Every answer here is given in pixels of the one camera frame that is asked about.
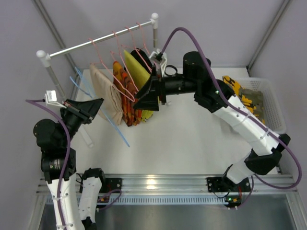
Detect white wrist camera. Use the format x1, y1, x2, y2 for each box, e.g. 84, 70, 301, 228
44, 90, 66, 108
149, 49, 167, 77

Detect pink hanger with orange trousers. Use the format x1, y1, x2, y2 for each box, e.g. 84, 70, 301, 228
110, 30, 142, 101

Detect white metal clothes rack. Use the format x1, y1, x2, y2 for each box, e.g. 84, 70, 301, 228
36, 13, 159, 104

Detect beige trousers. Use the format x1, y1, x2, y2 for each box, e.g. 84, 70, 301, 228
89, 64, 123, 126

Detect white perforated plastic basket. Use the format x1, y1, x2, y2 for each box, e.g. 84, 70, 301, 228
235, 78, 286, 134

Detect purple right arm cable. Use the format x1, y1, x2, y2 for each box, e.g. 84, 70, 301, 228
161, 26, 302, 210

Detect black base bracket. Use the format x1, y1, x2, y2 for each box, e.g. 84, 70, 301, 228
206, 177, 229, 193
100, 177, 122, 193

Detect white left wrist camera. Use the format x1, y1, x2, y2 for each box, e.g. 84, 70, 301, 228
44, 90, 66, 108

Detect pink hanger with lime trousers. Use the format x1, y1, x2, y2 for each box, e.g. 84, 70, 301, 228
120, 26, 154, 80

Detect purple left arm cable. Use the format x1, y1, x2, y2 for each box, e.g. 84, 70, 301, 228
25, 98, 122, 230

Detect pink hanger with black trousers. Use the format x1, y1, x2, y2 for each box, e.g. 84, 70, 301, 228
135, 22, 159, 68

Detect aluminium mounting rail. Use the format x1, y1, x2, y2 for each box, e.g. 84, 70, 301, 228
35, 174, 298, 195

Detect green yellow camouflage trousers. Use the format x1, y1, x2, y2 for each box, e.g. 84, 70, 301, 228
222, 75, 265, 124

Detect black left base bracket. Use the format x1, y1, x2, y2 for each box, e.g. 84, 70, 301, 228
100, 177, 122, 193

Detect pink hanger with beige trousers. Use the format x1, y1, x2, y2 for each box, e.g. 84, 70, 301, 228
88, 37, 135, 103

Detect blue wire hanger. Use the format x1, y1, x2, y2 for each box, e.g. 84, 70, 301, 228
70, 66, 130, 147

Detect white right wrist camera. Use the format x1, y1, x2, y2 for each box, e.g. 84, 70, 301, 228
149, 49, 167, 77

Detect lime green trousers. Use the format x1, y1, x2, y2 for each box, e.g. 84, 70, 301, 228
124, 50, 154, 126

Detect black trousers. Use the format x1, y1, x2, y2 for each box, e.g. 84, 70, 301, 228
130, 49, 153, 73

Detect grey slotted cable duct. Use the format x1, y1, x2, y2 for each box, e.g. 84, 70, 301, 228
45, 194, 240, 206

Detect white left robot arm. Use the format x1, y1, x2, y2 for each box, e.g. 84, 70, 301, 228
29, 98, 105, 230

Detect black right base bracket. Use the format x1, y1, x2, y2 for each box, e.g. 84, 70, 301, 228
206, 177, 229, 193

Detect orange camouflage trousers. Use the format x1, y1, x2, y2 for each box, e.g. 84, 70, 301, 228
113, 61, 142, 127

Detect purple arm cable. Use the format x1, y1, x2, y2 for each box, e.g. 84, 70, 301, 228
161, 26, 302, 210
25, 98, 122, 230

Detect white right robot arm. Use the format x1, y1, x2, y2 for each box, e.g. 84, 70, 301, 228
134, 51, 290, 188

